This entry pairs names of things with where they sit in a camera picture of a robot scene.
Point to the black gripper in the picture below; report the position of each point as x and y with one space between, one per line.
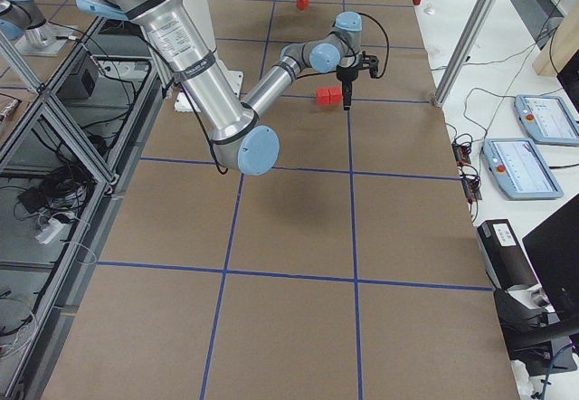
346 75

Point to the red block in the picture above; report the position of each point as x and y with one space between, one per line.
302 4
323 96
335 94

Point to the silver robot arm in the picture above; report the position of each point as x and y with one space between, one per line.
238 140

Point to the small circuit boards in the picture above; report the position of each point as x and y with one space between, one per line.
469 175

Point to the near teach pendant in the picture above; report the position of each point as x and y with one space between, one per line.
519 169

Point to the teach pendant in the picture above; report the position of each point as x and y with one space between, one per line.
519 169
547 120

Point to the far teach pendant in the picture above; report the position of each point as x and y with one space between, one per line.
547 120

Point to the black power box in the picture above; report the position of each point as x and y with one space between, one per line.
505 261

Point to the black monitor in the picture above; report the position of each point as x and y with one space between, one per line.
552 248

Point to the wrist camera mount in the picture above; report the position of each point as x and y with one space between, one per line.
370 63

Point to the white camera pillar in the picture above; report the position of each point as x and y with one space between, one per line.
199 12

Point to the aluminium frame post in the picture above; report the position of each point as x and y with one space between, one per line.
467 39

